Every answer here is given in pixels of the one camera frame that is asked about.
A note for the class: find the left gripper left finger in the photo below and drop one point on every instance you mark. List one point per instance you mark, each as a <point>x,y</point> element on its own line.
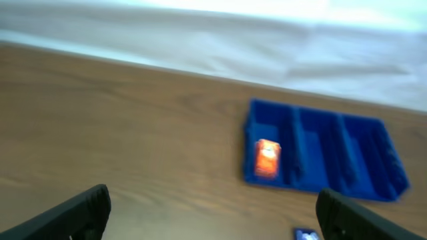
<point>73,216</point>

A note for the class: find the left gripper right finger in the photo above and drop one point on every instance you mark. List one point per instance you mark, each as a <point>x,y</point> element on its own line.
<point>350,220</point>

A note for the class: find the blue candy pack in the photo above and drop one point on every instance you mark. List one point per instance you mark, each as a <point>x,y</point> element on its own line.
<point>307,235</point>

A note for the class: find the orange candy box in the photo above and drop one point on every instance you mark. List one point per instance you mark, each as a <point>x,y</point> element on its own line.
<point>267,160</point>

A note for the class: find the blue tray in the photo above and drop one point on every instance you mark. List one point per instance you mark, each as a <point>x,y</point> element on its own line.
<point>320,156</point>

